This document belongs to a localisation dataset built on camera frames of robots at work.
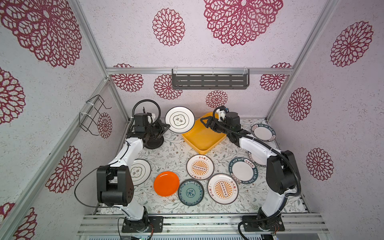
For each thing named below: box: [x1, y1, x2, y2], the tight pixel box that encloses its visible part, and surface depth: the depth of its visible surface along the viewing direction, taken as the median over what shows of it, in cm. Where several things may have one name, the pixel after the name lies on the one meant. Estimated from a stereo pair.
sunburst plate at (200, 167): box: [186, 154, 215, 180], surface depth 96 cm
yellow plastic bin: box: [181, 112, 227, 155], surface depth 100 cm
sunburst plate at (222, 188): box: [207, 173, 239, 205], surface depth 87 cm
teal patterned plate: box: [177, 178, 205, 206], surface depth 85 cm
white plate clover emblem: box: [165, 106, 196, 134], surface depth 89 cm
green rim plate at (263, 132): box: [251, 123, 277, 142], surface depth 112 cm
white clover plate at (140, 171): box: [129, 158, 152, 186], surface depth 94 cm
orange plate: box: [153, 171, 180, 197], surface depth 88 cm
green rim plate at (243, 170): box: [228, 157, 259, 184], surface depth 94 cm
